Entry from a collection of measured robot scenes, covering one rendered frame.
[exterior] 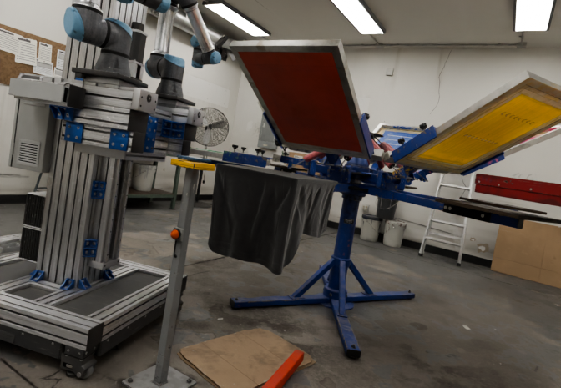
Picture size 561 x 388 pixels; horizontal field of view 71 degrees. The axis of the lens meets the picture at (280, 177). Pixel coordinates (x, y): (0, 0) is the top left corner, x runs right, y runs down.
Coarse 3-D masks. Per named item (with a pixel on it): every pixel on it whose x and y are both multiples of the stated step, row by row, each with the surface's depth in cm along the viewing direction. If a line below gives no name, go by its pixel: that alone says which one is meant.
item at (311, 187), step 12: (300, 180) 169; (312, 180) 180; (324, 180) 192; (300, 192) 173; (312, 192) 183; (324, 192) 194; (300, 204) 177; (312, 204) 189; (324, 204) 200; (300, 216) 178; (312, 216) 190; (324, 216) 202; (288, 228) 169; (300, 228) 180; (312, 228) 192; (324, 228) 208; (288, 240) 174; (300, 240) 183; (288, 252) 177
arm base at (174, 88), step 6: (162, 78) 215; (168, 78) 213; (174, 78) 214; (162, 84) 214; (168, 84) 213; (174, 84) 214; (180, 84) 218; (156, 90) 215; (162, 90) 212; (168, 90) 212; (174, 90) 215; (180, 90) 217; (180, 96) 217
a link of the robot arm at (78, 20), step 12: (84, 0) 155; (96, 0) 158; (72, 12) 152; (84, 12) 154; (96, 12) 157; (72, 24) 153; (84, 24) 154; (96, 24) 158; (72, 36) 156; (84, 36) 157; (96, 36) 159
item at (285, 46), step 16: (240, 48) 191; (256, 48) 186; (272, 48) 181; (288, 48) 177; (304, 48) 173; (320, 48) 169; (336, 48) 165; (240, 64) 201; (336, 64) 173; (256, 96) 219; (352, 96) 186; (352, 112) 196; (288, 144) 249; (304, 144) 241
